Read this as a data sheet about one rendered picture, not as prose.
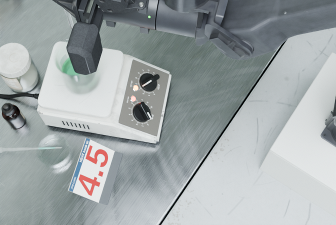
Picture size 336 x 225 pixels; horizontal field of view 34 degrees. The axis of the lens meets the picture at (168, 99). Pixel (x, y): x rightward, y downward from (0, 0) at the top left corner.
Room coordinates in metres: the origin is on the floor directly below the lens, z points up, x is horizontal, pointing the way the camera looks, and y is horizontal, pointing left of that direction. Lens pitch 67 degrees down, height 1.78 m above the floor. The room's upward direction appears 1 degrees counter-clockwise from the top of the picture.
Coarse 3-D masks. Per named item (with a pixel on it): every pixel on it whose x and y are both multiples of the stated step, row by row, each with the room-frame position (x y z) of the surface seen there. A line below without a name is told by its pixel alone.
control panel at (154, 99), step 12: (132, 60) 0.42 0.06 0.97; (132, 72) 0.40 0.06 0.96; (144, 72) 0.40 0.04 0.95; (156, 72) 0.41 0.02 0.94; (132, 84) 0.38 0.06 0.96; (144, 96) 0.36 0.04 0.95; (156, 96) 0.36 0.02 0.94; (132, 108) 0.34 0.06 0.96; (156, 108) 0.34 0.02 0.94; (120, 120) 0.31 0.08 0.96; (132, 120) 0.31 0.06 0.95; (156, 120) 0.32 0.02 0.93; (156, 132) 0.30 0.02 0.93
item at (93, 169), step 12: (96, 144) 0.28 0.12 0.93; (84, 156) 0.26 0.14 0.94; (96, 156) 0.26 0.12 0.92; (108, 156) 0.27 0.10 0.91; (84, 168) 0.24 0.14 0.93; (96, 168) 0.25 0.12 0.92; (84, 180) 0.22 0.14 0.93; (96, 180) 0.23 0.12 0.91; (84, 192) 0.20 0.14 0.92; (96, 192) 0.21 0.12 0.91
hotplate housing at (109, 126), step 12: (168, 72) 0.41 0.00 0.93; (120, 84) 0.37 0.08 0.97; (168, 84) 0.39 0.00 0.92; (36, 96) 0.37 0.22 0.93; (120, 96) 0.35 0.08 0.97; (120, 108) 0.33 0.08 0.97; (48, 120) 0.32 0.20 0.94; (60, 120) 0.32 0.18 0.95; (72, 120) 0.31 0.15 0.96; (84, 120) 0.31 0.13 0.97; (96, 120) 0.31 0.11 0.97; (108, 120) 0.31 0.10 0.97; (96, 132) 0.31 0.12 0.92; (108, 132) 0.30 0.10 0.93; (120, 132) 0.30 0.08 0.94; (132, 132) 0.30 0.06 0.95; (144, 132) 0.30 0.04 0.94
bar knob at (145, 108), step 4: (136, 104) 0.34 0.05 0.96; (140, 104) 0.34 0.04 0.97; (144, 104) 0.34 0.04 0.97; (136, 108) 0.33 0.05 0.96; (140, 108) 0.33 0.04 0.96; (144, 108) 0.33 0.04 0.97; (148, 108) 0.34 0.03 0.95; (136, 112) 0.33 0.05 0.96; (140, 112) 0.33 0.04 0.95; (144, 112) 0.33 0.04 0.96; (148, 112) 0.33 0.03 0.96; (136, 116) 0.32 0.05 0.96; (140, 116) 0.32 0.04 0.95; (144, 116) 0.32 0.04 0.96; (148, 116) 0.32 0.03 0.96; (140, 120) 0.32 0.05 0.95; (144, 120) 0.32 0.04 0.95
